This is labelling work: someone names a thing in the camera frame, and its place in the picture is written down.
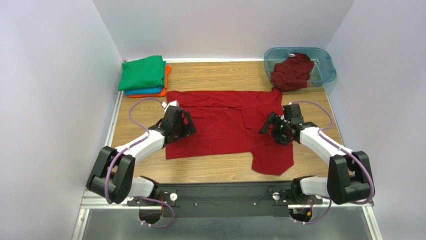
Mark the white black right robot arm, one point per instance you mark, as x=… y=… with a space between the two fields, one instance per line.
x=349 y=178

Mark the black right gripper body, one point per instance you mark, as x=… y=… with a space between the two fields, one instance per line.
x=272 y=123

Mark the teal plastic bin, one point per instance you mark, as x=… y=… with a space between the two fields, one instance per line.
x=323 y=71

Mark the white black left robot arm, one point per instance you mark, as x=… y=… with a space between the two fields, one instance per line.
x=112 y=176

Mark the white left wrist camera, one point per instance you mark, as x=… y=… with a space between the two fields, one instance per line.
x=174 y=103

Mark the dark red t shirt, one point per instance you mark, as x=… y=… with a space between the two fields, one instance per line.
x=293 y=73

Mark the blue folded t shirt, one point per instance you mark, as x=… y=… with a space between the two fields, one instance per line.
x=146 y=89

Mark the orange folded t shirt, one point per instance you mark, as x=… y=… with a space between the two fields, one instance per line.
x=156 y=91

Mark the green folded t shirt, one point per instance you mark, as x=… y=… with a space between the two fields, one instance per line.
x=148 y=72

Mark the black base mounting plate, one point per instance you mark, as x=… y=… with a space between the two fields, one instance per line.
x=227 y=199

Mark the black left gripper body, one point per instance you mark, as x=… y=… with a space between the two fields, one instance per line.
x=185 y=122

